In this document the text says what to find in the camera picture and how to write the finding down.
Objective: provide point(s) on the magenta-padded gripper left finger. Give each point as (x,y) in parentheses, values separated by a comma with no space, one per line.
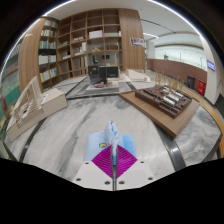
(96,175)

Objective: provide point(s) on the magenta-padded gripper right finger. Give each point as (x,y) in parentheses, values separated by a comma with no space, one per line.
(133,173)

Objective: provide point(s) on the light blue printed towel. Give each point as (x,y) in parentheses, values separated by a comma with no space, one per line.
(96,143)

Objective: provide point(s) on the brown architectural model, wooden board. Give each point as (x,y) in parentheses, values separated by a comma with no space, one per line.
(163,106)

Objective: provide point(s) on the large white architectural model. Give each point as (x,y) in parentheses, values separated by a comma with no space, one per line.
(36,106)

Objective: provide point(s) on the black architectural model, grey base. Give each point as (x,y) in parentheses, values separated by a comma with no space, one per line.
(101,78)

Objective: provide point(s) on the small white architectural model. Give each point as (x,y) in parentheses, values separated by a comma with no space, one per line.
(137,75)

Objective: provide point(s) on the dark bin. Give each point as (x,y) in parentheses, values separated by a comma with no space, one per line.
(190,82)

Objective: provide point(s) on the bookshelf with books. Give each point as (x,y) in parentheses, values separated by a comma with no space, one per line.
(46,56)

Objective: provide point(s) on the wooden shelf unit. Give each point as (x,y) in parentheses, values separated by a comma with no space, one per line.
(90,43)

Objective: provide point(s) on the white wall sign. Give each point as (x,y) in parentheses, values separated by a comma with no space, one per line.
(137,41)

